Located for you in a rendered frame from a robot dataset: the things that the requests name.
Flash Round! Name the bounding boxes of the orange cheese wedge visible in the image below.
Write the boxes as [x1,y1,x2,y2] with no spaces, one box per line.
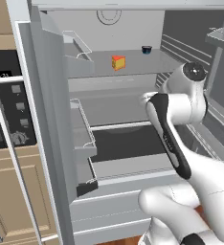
[111,55,126,72]

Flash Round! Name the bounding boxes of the grey left fridge door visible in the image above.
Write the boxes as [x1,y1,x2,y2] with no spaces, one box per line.
[14,6,100,245]

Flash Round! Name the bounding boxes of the grey fridge door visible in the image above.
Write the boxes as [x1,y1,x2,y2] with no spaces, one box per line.
[14,6,100,245]
[202,9,224,142]

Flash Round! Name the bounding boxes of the glass fridge shelf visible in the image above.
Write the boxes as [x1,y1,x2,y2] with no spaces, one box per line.
[64,49,186,79]

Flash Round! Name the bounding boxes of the grey fridge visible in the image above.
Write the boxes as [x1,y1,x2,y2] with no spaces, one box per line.
[5,0,224,245]

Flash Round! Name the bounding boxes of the grey right fridge door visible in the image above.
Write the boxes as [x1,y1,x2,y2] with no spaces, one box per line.
[202,9,224,142]

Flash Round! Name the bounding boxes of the beige cabinet door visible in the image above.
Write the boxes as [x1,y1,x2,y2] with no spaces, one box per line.
[0,145,59,245]

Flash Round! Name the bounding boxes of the beige cabinet above oven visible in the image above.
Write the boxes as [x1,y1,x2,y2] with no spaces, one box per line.
[0,0,16,51]

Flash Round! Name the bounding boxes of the large clear door bin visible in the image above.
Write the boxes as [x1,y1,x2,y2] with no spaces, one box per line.
[69,99,100,197]

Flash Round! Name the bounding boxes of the small clear door bin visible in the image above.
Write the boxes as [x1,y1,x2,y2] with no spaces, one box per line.
[61,30,96,78]

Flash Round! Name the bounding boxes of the dark blue cup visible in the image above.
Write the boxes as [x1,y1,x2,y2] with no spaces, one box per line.
[141,45,153,55]

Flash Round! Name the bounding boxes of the grey freezer drawer front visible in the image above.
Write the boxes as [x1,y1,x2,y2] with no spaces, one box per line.
[69,183,169,245]

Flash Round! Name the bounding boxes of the grey oven knob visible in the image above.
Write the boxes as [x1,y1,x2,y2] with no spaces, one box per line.
[11,130,30,147]

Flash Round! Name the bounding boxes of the black wall oven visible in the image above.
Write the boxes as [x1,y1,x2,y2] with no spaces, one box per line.
[0,49,38,151]

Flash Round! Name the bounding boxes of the white fridge door handle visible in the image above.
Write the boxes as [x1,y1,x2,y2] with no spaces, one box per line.
[0,70,59,245]

